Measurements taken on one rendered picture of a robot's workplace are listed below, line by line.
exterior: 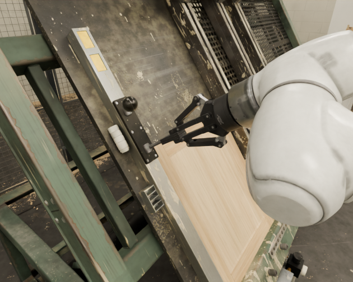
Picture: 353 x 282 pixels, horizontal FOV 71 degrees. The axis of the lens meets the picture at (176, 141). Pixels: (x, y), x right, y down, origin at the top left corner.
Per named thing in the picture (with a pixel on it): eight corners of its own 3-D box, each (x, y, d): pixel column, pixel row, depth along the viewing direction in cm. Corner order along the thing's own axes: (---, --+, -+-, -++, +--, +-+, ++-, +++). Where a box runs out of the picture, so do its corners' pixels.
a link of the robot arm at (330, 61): (255, 58, 46) (239, 101, 38) (352, 2, 35) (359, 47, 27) (284, 100, 50) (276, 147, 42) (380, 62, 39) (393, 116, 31)
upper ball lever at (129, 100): (124, 120, 70) (127, 113, 58) (117, 108, 70) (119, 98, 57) (135, 114, 71) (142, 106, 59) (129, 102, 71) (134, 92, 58)
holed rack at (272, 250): (271, 259, 96) (272, 259, 95) (268, 252, 95) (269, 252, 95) (336, 119, 211) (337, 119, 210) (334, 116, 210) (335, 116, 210)
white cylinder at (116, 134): (105, 130, 69) (119, 154, 70) (110, 126, 67) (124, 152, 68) (114, 126, 71) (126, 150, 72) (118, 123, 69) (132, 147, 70)
